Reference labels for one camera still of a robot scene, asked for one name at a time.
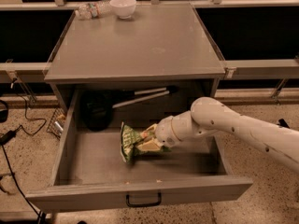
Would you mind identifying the black power cable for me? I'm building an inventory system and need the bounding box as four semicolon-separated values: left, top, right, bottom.
0;77;48;224

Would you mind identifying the wire mesh basket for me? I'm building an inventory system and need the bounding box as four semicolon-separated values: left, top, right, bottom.
47;108;65;138

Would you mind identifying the black drawer handle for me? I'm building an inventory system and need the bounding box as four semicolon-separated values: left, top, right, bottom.
125;192;162;208

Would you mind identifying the black wheeled stand leg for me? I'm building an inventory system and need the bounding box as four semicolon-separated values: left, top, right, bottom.
278;119;290;129

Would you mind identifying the black power adapter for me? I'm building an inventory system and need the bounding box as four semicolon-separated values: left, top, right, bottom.
0;131;16;146

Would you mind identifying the open grey top drawer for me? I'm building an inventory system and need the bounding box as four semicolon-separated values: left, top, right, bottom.
27;83;252;213

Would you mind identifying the metal railing frame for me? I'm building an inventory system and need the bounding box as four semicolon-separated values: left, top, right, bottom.
0;0;299;103

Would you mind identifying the black tripod with silver legs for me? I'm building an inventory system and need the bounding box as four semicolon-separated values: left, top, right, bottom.
79;85;178;132

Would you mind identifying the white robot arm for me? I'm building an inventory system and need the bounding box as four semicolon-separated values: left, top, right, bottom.
149;97;299;173

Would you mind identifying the white ceramic bowl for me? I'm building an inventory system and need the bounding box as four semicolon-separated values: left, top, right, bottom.
109;0;136;19

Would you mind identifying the grey cabinet with top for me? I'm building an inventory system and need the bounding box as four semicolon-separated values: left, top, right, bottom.
43;2;226;114

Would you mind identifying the green jalapeno chip bag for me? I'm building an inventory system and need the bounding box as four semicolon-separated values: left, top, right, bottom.
121;122;170;163

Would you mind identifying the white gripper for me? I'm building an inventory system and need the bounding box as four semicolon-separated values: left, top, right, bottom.
136;116;180;152

